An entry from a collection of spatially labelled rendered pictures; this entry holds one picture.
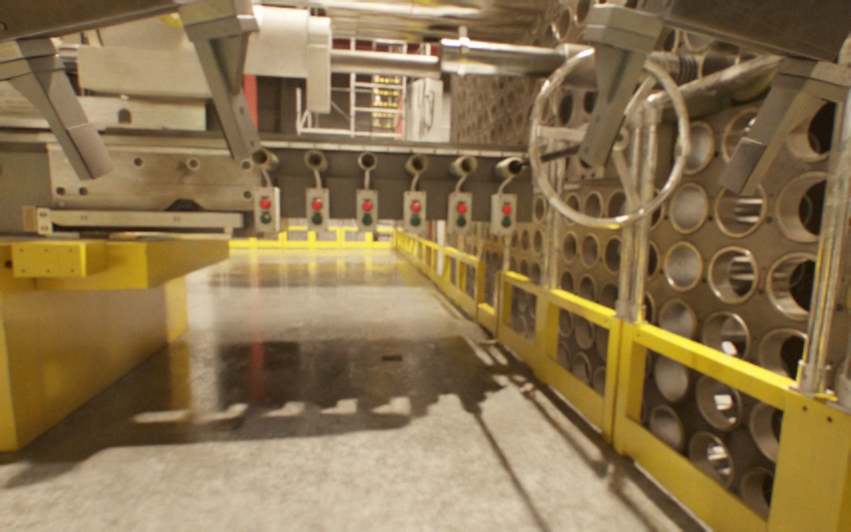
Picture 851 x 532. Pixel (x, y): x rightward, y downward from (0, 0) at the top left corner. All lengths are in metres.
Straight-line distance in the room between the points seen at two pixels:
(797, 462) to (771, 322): 1.14
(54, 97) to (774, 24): 0.50
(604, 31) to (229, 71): 0.26
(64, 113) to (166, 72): 1.36
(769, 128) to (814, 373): 0.63
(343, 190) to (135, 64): 0.79
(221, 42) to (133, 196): 1.50
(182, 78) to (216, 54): 1.41
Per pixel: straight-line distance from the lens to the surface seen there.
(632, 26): 0.34
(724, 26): 0.36
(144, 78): 1.80
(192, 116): 1.88
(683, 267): 2.58
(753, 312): 2.17
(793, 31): 0.40
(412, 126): 9.25
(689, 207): 2.58
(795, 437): 1.03
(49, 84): 0.43
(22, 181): 2.04
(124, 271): 1.58
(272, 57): 1.87
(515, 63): 2.00
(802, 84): 0.43
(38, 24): 0.40
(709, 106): 2.34
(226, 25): 0.34
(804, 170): 2.06
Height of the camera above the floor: 0.69
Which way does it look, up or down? 7 degrees down
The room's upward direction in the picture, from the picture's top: 1 degrees clockwise
